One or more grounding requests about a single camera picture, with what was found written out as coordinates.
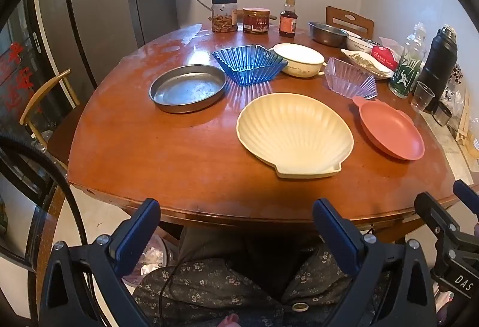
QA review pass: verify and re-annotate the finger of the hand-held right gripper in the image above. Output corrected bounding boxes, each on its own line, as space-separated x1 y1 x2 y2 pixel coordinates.
414 191 461 256
453 179 479 217

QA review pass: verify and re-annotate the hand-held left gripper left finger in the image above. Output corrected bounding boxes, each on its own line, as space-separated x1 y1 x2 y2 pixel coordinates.
39 198 161 327

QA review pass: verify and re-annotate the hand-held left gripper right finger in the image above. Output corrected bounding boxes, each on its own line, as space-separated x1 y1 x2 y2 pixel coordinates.
312 198 438 327

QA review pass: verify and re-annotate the pink plate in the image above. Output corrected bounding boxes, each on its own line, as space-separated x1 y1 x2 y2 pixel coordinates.
352 95 425 161

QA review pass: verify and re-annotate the cream shell-shaped plate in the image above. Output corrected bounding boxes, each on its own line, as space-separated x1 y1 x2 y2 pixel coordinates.
236 92 354 178

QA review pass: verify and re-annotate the round metal pan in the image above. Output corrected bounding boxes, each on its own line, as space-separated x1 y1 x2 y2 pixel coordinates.
149 64 227 114

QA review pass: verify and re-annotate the clear ribbed glass bowl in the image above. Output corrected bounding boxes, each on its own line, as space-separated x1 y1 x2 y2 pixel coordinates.
324 57 378 100

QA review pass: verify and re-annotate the cream enamel bowl with handle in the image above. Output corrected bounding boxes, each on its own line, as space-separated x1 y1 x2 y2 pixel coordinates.
269 43 325 78

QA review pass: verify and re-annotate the blue glass square bowl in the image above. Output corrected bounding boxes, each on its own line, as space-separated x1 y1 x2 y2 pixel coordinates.
211 45 289 86

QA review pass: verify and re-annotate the bin with plastic bag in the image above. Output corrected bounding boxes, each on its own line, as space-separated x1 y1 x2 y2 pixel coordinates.
123 233 176 286

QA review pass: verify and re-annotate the small metal cup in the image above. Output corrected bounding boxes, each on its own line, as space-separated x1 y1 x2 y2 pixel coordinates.
433 103 453 127

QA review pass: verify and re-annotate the floral patterned clothing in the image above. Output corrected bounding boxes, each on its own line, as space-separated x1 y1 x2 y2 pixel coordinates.
133 224 393 327

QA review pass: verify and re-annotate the clear plastic cup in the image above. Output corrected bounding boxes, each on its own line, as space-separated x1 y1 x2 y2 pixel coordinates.
410 82 436 112

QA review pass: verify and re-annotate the black thermos flask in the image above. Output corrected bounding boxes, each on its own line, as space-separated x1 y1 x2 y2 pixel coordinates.
415 25 458 103

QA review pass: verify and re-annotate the glass bottle with green label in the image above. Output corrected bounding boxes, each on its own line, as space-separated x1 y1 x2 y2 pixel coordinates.
388 22 428 99

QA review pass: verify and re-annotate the red snack packet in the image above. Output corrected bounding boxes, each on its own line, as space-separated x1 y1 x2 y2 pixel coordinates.
370 46 399 70

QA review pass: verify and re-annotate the clear plastic bag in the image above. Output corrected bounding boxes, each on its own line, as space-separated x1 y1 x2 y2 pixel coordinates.
379 37 405 60

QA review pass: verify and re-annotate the wooden chair with curved armrest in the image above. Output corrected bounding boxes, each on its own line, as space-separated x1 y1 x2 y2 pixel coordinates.
19 69 81 171

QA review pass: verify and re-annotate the white dish of dried food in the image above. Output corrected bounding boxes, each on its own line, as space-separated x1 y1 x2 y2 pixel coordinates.
340 48 393 80

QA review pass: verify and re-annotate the white ceramic bowl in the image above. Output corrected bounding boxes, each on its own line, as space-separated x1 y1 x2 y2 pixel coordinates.
346 30 375 51

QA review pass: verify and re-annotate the stainless steel bowl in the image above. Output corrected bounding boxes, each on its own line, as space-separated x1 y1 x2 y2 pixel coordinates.
308 21 350 47

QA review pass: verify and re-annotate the wooden chair with carved back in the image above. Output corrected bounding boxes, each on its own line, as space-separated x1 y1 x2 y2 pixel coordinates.
325 6 374 39

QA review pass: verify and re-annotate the glass door with red decals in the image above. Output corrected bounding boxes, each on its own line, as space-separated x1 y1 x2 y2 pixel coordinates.
0 18 72 268

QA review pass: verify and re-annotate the brown sauce bottle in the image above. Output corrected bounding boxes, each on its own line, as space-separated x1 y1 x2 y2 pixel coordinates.
279 0 299 38

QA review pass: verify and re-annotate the grey refrigerator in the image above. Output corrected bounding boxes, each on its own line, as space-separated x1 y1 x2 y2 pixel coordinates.
35 0 178 88

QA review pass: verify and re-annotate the jar with red lid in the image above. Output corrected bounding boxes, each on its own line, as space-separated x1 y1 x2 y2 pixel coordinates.
242 7 271 34

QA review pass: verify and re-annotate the clear jar with black lid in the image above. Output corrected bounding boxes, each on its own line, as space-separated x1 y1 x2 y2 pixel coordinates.
211 0 239 33

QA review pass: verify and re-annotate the black cable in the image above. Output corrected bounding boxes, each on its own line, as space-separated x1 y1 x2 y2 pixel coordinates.
0 136 100 327

